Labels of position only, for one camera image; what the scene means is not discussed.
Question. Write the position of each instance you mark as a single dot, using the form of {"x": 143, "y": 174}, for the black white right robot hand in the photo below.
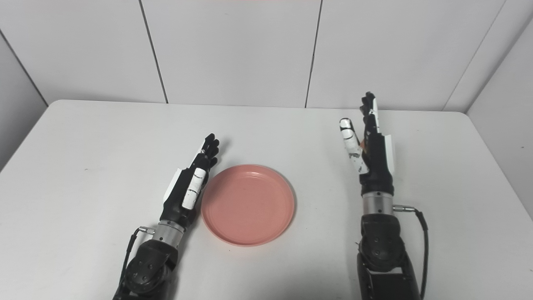
{"x": 379, "y": 166}

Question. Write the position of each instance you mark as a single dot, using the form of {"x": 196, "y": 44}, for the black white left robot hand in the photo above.
{"x": 177, "y": 200}

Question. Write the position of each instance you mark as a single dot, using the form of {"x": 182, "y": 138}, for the pink round plate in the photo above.
{"x": 247, "y": 206}

